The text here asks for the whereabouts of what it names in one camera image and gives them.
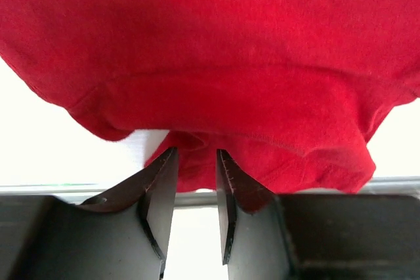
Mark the red t shirt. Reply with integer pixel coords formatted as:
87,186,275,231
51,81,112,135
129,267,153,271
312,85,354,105
1,0,419,193

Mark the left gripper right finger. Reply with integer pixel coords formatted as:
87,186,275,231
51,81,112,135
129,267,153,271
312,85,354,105
216,150,274,265

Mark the aluminium frame rail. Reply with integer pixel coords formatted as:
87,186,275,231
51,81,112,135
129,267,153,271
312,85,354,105
1,176,419,208

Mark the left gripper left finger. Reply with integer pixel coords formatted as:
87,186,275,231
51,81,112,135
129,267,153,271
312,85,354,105
80,148,179,260

